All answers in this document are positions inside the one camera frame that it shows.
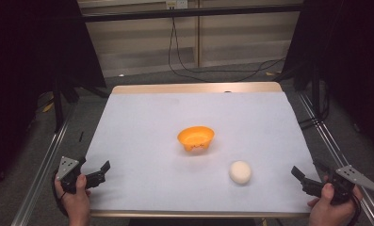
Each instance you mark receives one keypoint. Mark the person's right hand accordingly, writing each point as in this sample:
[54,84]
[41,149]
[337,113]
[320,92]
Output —
[330,210]

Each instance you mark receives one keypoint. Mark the black horizontal bar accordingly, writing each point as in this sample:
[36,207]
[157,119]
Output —
[191,13]

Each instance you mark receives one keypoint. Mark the black curtain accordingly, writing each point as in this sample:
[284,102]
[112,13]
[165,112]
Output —
[27,62]
[354,62]

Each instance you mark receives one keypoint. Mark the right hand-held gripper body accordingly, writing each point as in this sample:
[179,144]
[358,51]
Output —
[344,182]

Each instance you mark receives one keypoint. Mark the person's left hand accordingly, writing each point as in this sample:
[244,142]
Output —
[76,202]

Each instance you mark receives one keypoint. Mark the white wall outlet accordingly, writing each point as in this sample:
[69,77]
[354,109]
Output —
[176,3]

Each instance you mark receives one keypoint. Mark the black metal stand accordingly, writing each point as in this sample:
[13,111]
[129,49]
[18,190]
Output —
[316,94]
[57,106]

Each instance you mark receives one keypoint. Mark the aluminium rail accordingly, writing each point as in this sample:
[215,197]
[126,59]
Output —
[329,138]
[40,175]

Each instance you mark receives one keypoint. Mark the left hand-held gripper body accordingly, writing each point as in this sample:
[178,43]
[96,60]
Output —
[69,171]

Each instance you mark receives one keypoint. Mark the white table mat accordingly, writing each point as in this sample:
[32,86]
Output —
[162,175]

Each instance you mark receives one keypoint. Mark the yellow floor tape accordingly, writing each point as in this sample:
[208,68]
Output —
[271,73]
[48,107]

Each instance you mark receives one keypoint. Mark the white round bun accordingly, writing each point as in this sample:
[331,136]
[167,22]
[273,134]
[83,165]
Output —
[240,172]

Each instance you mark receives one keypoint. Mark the small black stick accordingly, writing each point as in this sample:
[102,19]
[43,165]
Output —
[81,136]

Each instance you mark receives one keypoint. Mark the orange plastic bowl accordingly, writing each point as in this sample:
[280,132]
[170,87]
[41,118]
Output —
[196,138]

